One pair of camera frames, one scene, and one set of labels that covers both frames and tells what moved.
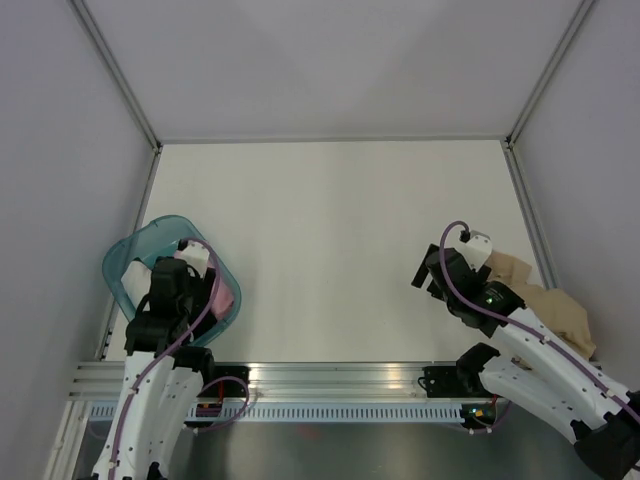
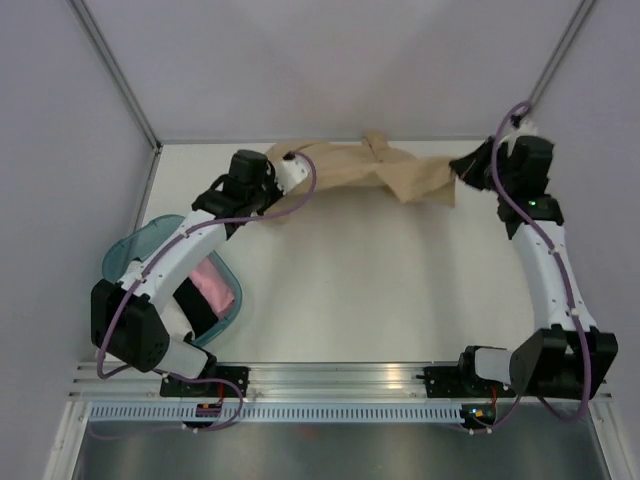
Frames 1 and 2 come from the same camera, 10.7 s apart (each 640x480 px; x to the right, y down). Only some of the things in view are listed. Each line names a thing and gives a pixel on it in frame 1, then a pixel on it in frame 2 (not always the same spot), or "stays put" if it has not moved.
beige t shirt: [555, 308] -> [367, 160]
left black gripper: [202, 286] -> [271, 178]
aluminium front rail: [105, 381] stays put
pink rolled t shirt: [223, 301] stays put
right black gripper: [420, 275] -> [468, 167]
